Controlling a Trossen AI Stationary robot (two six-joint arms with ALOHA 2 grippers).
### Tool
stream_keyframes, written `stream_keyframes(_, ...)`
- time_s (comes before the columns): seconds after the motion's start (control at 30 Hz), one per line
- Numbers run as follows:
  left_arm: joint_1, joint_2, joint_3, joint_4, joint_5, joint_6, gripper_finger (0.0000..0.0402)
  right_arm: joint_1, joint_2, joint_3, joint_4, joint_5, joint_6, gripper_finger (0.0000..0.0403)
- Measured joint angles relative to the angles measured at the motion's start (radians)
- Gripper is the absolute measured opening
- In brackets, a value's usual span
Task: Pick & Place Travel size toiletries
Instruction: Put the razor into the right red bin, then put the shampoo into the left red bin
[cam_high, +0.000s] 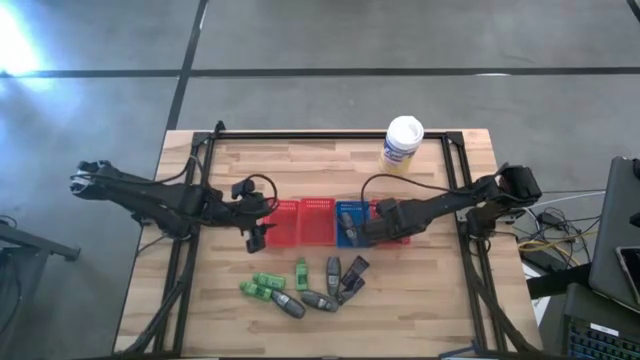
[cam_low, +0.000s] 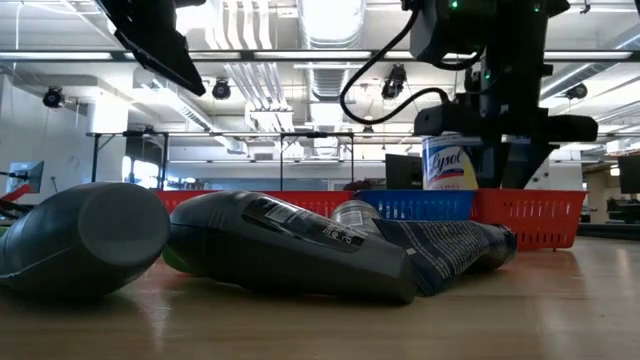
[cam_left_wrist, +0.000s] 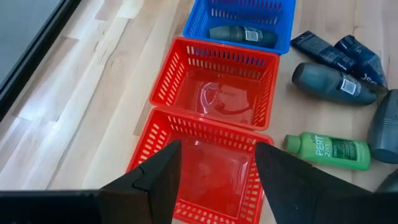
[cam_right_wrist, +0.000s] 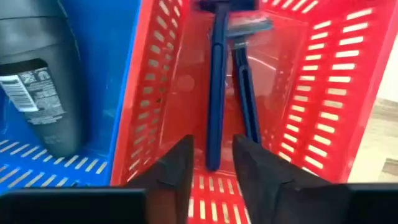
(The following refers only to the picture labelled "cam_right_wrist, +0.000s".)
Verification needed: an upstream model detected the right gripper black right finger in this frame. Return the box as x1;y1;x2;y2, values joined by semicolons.
232;134;349;224

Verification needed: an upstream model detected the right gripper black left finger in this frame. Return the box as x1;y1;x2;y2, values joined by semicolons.
126;134;195;224

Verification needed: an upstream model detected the grey travel bottle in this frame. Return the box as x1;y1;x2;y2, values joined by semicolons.
0;0;86;159

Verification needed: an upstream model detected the red plastic mesh basket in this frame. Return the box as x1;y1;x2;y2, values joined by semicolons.
110;0;398;224

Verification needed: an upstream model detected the blue plastic mesh basket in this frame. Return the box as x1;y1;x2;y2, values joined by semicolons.
0;0;142;195

